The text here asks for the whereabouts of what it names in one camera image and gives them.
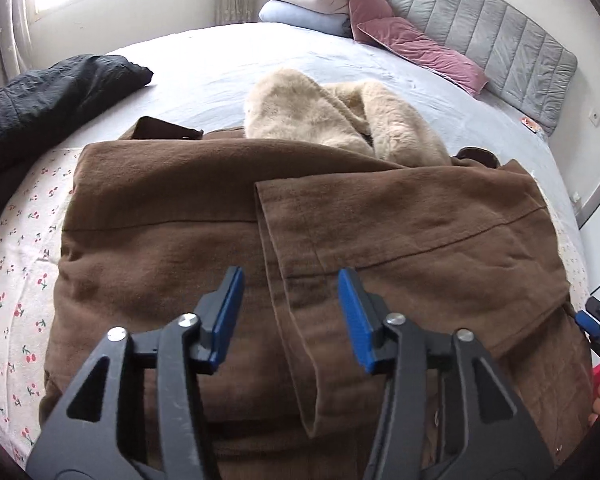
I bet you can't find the brown coat with fur collar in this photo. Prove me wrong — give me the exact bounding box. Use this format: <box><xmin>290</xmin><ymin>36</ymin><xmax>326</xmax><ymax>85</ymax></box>
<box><xmin>38</xmin><ymin>69</ymin><xmax>595</xmax><ymax>480</ymax></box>

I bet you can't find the cherry print bed sheet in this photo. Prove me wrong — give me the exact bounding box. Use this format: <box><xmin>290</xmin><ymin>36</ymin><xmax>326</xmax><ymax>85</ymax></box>
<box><xmin>0</xmin><ymin>148</ymin><xmax>591</xmax><ymax>469</ymax></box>

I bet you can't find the small orange card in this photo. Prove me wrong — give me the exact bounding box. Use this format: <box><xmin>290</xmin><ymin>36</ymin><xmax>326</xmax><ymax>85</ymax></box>
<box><xmin>520</xmin><ymin>117</ymin><xmax>542</xmax><ymax>134</ymax></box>

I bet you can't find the grey padded headboard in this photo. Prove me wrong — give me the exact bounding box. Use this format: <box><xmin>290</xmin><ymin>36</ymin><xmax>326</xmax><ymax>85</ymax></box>
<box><xmin>387</xmin><ymin>0</ymin><xmax>578</xmax><ymax>136</ymax></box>

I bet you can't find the black quilted jacket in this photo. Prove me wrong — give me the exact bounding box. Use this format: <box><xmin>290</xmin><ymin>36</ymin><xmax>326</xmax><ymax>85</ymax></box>
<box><xmin>0</xmin><ymin>54</ymin><xmax>152</xmax><ymax>214</ymax></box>

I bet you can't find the light grey bed cover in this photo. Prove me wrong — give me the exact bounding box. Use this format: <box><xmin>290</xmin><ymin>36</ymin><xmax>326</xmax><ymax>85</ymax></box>
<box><xmin>61</xmin><ymin>23</ymin><xmax>578</xmax><ymax>230</ymax></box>

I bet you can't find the pink velvet pillow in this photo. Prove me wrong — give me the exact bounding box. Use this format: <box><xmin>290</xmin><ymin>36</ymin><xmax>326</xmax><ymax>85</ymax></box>
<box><xmin>348</xmin><ymin>0</ymin><xmax>488</xmax><ymax>98</ymax></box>

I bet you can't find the left grey curtain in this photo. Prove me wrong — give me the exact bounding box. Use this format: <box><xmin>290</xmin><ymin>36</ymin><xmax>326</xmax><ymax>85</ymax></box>
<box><xmin>0</xmin><ymin>0</ymin><xmax>32</xmax><ymax>88</ymax></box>

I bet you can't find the light blue pillow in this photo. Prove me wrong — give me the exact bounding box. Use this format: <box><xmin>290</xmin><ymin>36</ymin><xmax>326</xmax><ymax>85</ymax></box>
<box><xmin>259</xmin><ymin>0</ymin><xmax>352</xmax><ymax>38</ymax></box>

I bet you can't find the white wall socket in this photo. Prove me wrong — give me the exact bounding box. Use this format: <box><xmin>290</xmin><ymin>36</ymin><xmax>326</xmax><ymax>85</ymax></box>
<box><xmin>588</xmin><ymin>110</ymin><xmax>600</xmax><ymax>127</ymax></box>

